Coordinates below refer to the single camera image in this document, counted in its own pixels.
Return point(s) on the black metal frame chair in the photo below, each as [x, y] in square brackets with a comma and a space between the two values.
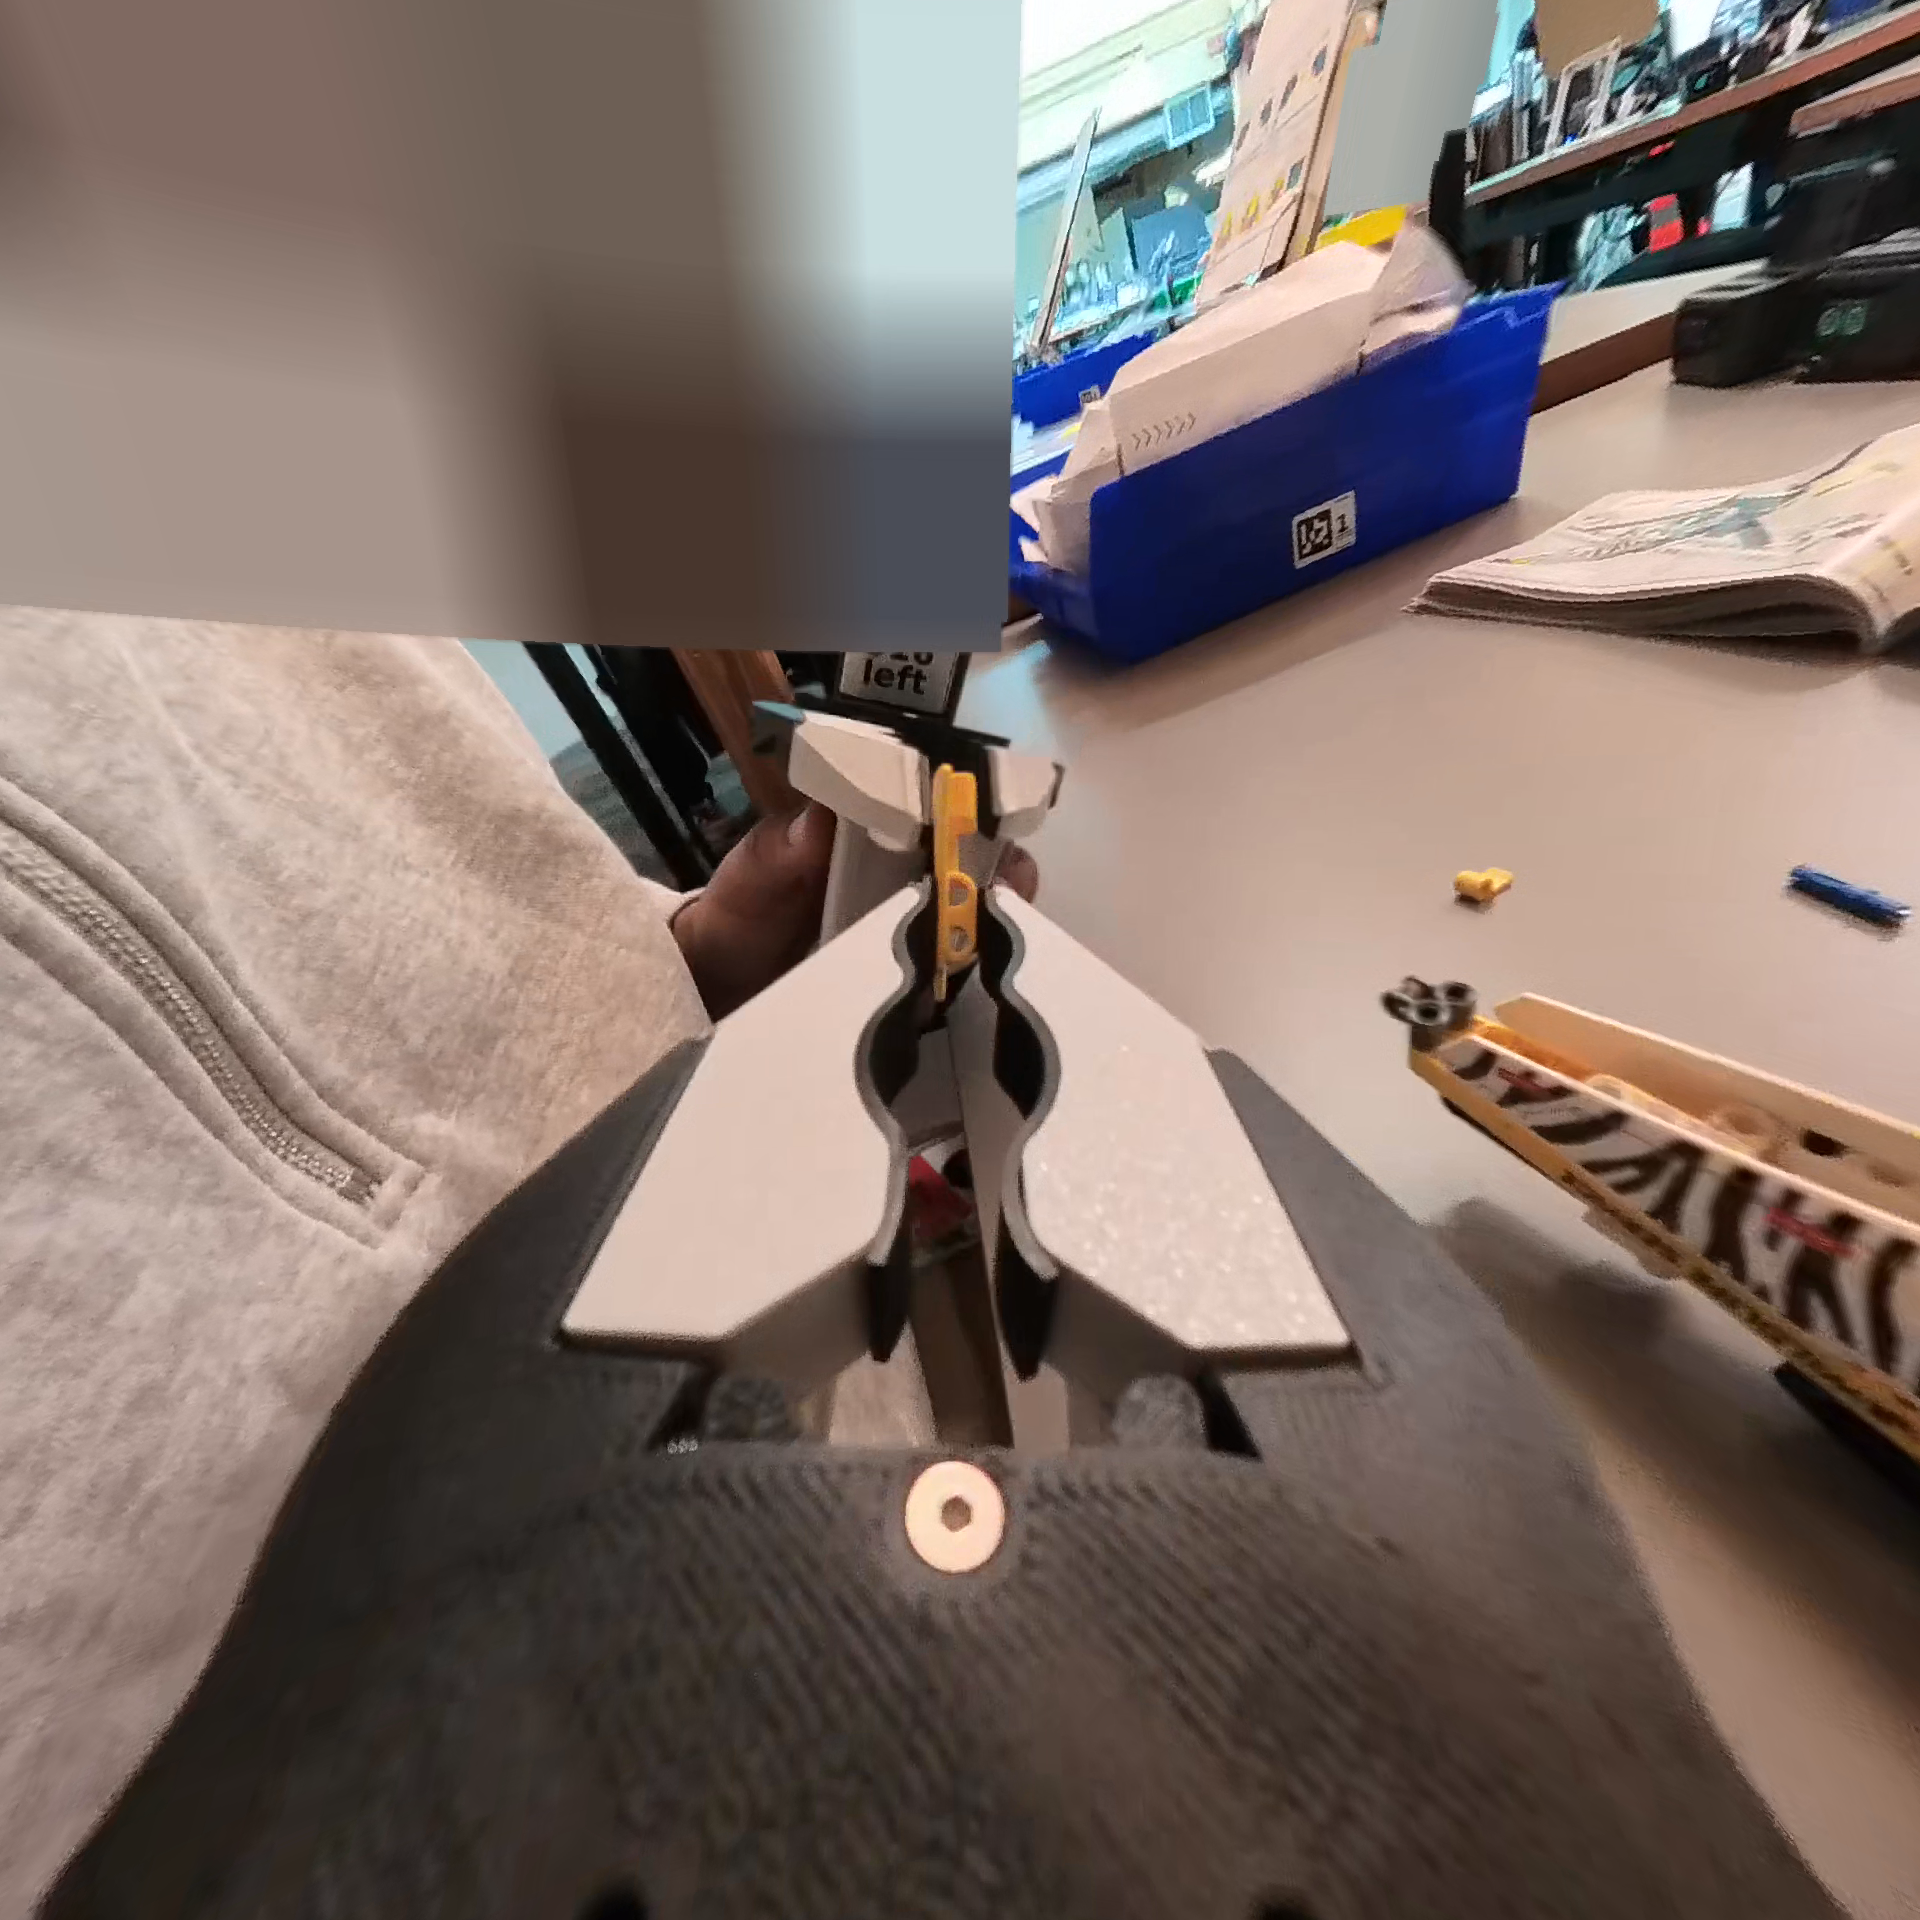
[608, 750]

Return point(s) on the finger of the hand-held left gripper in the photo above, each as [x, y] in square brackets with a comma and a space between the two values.
[1020, 786]
[849, 772]

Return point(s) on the blue red lego pin piece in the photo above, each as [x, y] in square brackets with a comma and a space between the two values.
[1843, 892]

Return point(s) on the lego instruction booklet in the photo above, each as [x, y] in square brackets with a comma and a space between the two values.
[1680, 555]

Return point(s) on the white paper bags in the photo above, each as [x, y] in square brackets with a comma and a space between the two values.
[1200, 389]

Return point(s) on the tan cardboard sheet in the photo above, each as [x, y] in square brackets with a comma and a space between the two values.
[1290, 120]

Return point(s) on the person's left hand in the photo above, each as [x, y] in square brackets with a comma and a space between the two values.
[750, 914]

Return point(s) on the zebra striped lego plane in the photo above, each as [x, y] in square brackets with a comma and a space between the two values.
[1723, 1200]

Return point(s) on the grey sweatshirt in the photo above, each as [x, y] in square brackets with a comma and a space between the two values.
[225, 1200]

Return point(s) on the red white badge card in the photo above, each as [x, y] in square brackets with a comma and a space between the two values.
[933, 1184]

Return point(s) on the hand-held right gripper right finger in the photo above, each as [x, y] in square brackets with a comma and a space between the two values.
[1184, 1200]

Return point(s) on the yellow lego wing tip piece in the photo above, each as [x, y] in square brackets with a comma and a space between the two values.
[955, 900]

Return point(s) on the black equipment case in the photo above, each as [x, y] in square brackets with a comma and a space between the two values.
[1769, 330]

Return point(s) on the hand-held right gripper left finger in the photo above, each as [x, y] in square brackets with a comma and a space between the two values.
[721, 1200]

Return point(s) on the blue box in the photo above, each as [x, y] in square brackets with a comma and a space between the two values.
[1348, 465]

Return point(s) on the small yellow lego bush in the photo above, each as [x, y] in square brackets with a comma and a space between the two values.
[1482, 885]

